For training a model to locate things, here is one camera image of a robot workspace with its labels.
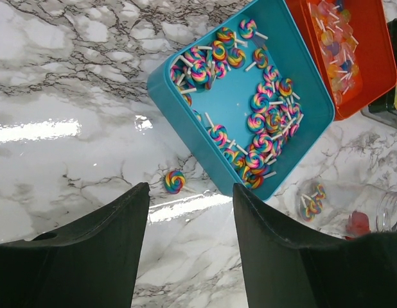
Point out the stray swirl lollipop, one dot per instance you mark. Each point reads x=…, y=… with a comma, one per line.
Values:
x=175, y=182

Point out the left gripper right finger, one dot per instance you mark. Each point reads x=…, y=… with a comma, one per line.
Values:
x=287, y=264

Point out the orange candy tray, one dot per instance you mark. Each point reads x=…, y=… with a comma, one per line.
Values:
x=350, y=44

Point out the clear plastic jar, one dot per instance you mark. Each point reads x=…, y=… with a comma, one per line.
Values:
x=346, y=209

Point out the teal candy tray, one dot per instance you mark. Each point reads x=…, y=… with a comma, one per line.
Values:
x=228, y=101

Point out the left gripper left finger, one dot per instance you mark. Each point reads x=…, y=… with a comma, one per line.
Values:
x=90, y=262

